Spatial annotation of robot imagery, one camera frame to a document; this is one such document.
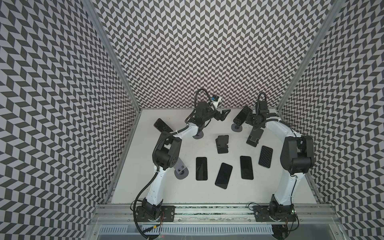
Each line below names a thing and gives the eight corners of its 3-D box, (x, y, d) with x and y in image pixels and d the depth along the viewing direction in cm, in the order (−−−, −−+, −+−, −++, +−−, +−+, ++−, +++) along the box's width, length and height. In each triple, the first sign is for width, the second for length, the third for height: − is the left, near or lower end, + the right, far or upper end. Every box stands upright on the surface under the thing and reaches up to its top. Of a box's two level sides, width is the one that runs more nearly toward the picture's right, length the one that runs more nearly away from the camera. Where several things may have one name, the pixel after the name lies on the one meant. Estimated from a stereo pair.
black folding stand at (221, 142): (218, 154, 96) (220, 144, 86) (216, 145, 100) (218, 135, 90) (227, 153, 96) (230, 144, 86) (225, 144, 100) (228, 134, 91)
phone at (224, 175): (214, 184, 84) (214, 183, 83) (222, 163, 93) (222, 161, 91) (226, 189, 83) (226, 188, 81) (232, 167, 91) (233, 166, 89)
